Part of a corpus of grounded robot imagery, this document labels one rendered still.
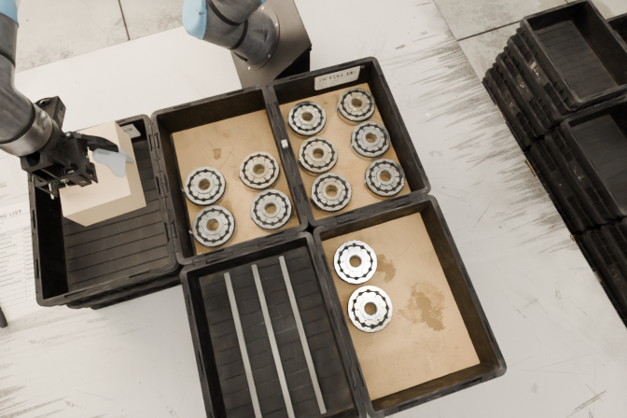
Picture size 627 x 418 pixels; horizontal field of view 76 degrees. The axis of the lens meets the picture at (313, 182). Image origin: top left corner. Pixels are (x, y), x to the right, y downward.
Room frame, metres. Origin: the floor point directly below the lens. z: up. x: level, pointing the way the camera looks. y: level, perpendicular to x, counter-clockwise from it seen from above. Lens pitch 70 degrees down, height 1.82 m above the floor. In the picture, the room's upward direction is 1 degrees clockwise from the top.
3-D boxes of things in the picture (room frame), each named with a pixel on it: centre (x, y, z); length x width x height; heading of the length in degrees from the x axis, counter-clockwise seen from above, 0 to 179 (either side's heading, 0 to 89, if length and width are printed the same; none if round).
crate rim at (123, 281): (0.26, 0.49, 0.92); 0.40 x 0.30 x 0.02; 18
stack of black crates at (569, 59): (0.99, -0.98, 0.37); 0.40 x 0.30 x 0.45; 21
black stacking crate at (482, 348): (0.06, -0.20, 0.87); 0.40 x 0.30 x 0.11; 18
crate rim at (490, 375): (0.06, -0.20, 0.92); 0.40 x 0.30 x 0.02; 18
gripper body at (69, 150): (0.25, 0.41, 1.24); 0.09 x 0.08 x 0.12; 21
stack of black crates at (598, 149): (0.61, -1.13, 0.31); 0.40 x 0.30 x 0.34; 21
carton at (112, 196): (0.27, 0.42, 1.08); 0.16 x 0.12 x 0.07; 21
